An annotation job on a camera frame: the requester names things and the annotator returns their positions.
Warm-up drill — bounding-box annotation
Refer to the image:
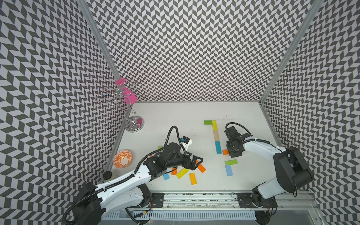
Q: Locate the blue block left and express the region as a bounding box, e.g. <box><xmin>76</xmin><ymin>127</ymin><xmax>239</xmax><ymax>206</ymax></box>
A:
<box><xmin>163</xmin><ymin>173</ymin><xmax>170</xmax><ymax>181</ymax></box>

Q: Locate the light blue block right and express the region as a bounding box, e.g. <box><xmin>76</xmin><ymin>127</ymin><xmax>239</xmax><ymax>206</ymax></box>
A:
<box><xmin>226</xmin><ymin>165</ymin><xmax>233</xmax><ymax>176</ymax></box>

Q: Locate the black round puck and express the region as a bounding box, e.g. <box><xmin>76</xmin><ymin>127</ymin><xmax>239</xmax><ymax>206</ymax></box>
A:
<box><xmin>102</xmin><ymin>171</ymin><xmax>113</xmax><ymax>181</ymax></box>

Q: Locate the yellow-orange block lower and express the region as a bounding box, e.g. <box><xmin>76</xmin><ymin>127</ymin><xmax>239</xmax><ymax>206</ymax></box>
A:
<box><xmin>189</xmin><ymin>173</ymin><xmax>197</xmax><ymax>185</ymax></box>

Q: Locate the pink wire jewelry stand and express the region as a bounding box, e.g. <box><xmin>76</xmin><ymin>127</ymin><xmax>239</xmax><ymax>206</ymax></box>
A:
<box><xmin>95</xmin><ymin>78</ymin><xmax>144</xmax><ymax>133</ymax></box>

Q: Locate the metal base rail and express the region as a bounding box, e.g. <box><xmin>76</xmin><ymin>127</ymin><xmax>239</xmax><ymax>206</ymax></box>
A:
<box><xmin>102</xmin><ymin>191</ymin><xmax>325</xmax><ymax>225</ymax></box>

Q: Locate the orange patterned plate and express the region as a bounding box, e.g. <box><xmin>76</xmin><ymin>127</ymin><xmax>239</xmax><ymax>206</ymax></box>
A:
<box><xmin>112</xmin><ymin>150</ymin><xmax>133</xmax><ymax>169</ymax></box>

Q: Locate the yellow block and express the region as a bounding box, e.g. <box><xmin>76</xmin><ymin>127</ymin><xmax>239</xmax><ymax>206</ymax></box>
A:
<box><xmin>212</xmin><ymin>121</ymin><xmax>218</xmax><ymax>131</ymax></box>

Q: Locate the light green block right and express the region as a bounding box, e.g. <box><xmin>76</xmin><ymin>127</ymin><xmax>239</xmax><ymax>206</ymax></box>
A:
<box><xmin>225</xmin><ymin>159</ymin><xmax>238</xmax><ymax>166</ymax></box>

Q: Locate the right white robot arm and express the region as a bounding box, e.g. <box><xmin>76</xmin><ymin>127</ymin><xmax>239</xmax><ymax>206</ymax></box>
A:
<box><xmin>224</xmin><ymin>122</ymin><xmax>315</xmax><ymax>209</ymax></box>

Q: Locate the natural wood block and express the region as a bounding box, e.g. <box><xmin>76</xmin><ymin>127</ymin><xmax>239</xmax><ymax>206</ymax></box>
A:
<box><xmin>213</xmin><ymin>130</ymin><xmax>220</xmax><ymax>142</ymax></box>

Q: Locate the yellow-green long block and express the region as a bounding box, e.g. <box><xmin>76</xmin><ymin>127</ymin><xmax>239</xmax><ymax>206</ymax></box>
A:
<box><xmin>176</xmin><ymin>168</ymin><xmax>190</xmax><ymax>179</ymax></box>

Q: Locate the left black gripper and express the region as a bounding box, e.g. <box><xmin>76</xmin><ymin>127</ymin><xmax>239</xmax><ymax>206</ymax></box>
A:
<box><xmin>166</xmin><ymin>151</ymin><xmax>203</xmax><ymax>170</ymax></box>

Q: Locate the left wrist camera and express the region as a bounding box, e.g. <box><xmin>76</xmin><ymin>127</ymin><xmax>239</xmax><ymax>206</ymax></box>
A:
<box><xmin>180</xmin><ymin>136</ymin><xmax>193</xmax><ymax>147</ymax></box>

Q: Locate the teal block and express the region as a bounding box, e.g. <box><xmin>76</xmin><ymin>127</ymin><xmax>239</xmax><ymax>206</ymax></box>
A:
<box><xmin>215</xmin><ymin>141</ymin><xmax>222</xmax><ymax>154</ymax></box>

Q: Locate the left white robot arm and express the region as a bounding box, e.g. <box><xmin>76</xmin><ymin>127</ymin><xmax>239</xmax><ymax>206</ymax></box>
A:
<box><xmin>61</xmin><ymin>126</ymin><xmax>203</xmax><ymax>225</ymax></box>

